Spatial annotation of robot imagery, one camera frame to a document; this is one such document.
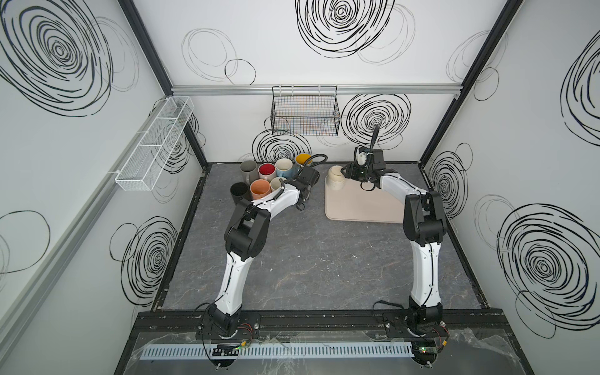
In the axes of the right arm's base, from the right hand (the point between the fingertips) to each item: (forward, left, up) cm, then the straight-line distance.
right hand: (344, 169), depth 104 cm
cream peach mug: (-8, +38, -5) cm, 39 cm away
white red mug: (+2, +36, -4) cm, 36 cm away
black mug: (-11, +46, -2) cm, 47 cm away
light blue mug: (0, +26, -1) cm, 26 cm away
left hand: (-10, +20, -3) cm, 23 cm away
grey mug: (-1, +43, 0) cm, 43 cm away
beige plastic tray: (-11, -5, -11) cm, 17 cm away
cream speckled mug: (-3, +4, -3) cm, 6 cm away
